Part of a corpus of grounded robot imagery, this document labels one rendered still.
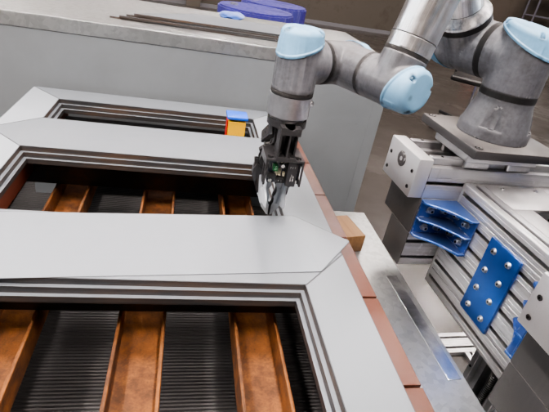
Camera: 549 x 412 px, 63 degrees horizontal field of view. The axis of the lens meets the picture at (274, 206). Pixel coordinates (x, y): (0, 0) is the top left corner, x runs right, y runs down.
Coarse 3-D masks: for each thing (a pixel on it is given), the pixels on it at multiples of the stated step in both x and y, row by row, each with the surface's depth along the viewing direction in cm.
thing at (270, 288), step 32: (224, 128) 138; (32, 160) 100; (64, 160) 101; (96, 160) 103; (128, 160) 104; (160, 160) 106; (192, 160) 107; (0, 192) 86; (0, 288) 64; (32, 288) 65; (64, 288) 66; (96, 288) 67; (128, 288) 68; (160, 288) 69; (192, 288) 70; (224, 288) 71; (256, 288) 72; (288, 288) 73; (320, 352) 63; (320, 384) 59
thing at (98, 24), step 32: (0, 0) 135; (32, 0) 143; (64, 0) 153; (96, 0) 164; (128, 0) 177; (64, 32) 130; (96, 32) 131; (128, 32) 132; (160, 32) 134; (192, 32) 141
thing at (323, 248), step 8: (304, 224) 89; (312, 224) 90; (304, 232) 87; (312, 232) 87; (320, 232) 88; (328, 232) 88; (312, 240) 85; (320, 240) 85; (328, 240) 86; (312, 248) 83; (320, 248) 83; (328, 248) 83; (336, 248) 84; (320, 256) 81; (328, 256) 81; (320, 264) 79
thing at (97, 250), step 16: (80, 224) 77; (96, 224) 78; (112, 224) 79; (80, 240) 74; (96, 240) 74; (112, 240) 75; (80, 256) 70; (96, 256) 71; (112, 256) 71; (80, 272) 67; (96, 272) 68; (112, 272) 68
